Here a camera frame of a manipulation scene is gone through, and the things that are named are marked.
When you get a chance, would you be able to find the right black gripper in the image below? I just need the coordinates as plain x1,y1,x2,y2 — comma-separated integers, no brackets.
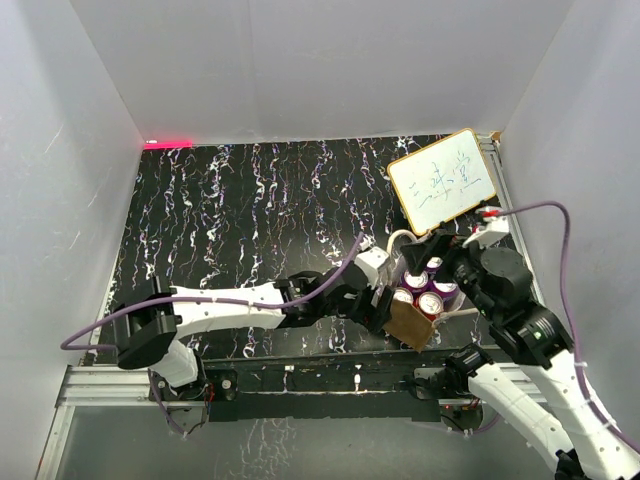
400,228,498,320

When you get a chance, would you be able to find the burlap canvas bag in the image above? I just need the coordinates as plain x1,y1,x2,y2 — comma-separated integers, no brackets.
383,229,479,352

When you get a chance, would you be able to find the purple fanta can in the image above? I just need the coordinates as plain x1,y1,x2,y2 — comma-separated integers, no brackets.
401,271,430,294
432,280,459,299
425,257,443,273

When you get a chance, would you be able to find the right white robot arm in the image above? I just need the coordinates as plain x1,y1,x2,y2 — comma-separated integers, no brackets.
400,231,639,479

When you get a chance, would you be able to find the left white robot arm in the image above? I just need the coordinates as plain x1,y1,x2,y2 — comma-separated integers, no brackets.
114,260,393,399

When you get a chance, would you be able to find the red cola can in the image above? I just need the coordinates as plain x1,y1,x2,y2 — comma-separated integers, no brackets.
393,287,414,304
417,291,444,320

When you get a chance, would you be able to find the black base bar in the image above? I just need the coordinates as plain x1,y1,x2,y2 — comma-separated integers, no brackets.
204,350,473,422

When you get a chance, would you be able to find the small whiteboard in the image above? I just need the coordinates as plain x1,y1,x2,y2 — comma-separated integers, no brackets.
387,128,496,236

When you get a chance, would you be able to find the red light strip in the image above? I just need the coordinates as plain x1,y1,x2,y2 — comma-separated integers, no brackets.
144,140,193,150

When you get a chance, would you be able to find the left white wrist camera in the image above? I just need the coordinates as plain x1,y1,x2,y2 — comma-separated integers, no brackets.
354,236,392,288

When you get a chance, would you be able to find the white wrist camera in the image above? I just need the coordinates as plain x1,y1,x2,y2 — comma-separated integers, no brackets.
354,236,392,288
462,206,510,249

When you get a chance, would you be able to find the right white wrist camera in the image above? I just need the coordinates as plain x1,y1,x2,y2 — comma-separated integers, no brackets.
462,206,510,249

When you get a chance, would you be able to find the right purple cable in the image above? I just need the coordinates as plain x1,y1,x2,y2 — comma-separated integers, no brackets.
492,199,640,451

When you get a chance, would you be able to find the purple cable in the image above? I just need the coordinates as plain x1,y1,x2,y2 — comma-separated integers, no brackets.
492,199,640,451
59,230,366,352

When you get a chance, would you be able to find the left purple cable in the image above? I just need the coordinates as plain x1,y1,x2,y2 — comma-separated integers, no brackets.
59,230,366,352

